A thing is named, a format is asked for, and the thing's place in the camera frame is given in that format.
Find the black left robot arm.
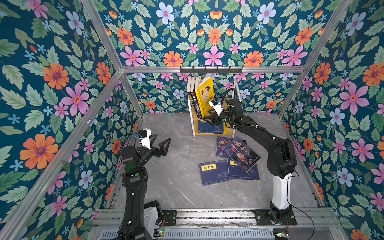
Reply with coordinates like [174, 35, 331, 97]
[116, 129, 171, 240]

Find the black book standing on shelf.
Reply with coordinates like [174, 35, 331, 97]
[187, 76, 195, 110]

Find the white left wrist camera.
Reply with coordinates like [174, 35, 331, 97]
[138, 128, 152, 150]

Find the aluminium front rail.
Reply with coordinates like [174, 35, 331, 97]
[92, 208, 343, 229]

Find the wooden white frame shelf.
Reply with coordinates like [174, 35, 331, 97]
[188, 84, 242, 137]

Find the purple portrait book top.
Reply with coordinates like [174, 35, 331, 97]
[222, 137, 261, 173]

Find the yellow cartoon book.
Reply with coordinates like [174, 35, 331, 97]
[194, 77, 215, 119]

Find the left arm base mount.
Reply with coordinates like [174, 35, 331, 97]
[144, 207, 178, 229]

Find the black wolf cover book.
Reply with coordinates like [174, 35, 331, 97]
[190, 77, 202, 119]

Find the navy book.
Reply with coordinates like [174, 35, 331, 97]
[197, 121, 224, 135]
[228, 160, 260, 180]
[199, 159, 231, 186]

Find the black wall hook rail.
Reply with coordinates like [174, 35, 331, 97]
[179, 66, 243, 75]

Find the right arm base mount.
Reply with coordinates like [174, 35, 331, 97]
[252, 209, 298, 226]

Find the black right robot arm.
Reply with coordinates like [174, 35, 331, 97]
[209, 98, 297, 225]

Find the purple book underneath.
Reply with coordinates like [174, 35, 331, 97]
[216, 137, 249, 159]

